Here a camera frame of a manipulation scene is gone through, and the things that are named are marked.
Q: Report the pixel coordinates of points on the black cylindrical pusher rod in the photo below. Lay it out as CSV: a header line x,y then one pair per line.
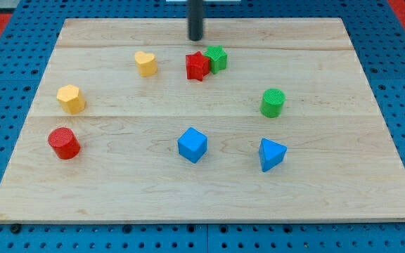
x,y
195,12

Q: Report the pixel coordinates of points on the yellow heart block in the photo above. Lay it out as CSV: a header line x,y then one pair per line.
x,y
146,63

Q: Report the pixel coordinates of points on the green star block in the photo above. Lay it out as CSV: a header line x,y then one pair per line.
x,y
218,58

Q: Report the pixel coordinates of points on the red star block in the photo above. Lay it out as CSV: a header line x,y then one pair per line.
x,y
197,66

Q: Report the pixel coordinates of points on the green cylinder block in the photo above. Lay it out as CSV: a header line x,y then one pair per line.
x,y
272,103

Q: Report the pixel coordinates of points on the light wooden board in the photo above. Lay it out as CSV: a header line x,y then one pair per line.
x,y
341,165

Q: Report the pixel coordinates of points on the blue cube block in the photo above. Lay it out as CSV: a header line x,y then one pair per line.
x,y
192,144

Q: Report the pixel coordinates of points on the yellow hexagon block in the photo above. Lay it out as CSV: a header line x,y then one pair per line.
x,y
71,99

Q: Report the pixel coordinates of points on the blue triangle block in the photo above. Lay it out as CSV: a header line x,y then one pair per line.
x,y
271,154

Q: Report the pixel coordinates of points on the red cylinder block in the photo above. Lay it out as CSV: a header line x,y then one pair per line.
x,y
64,143

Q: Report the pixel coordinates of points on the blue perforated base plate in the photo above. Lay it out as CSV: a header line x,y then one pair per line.
x,y
27,42

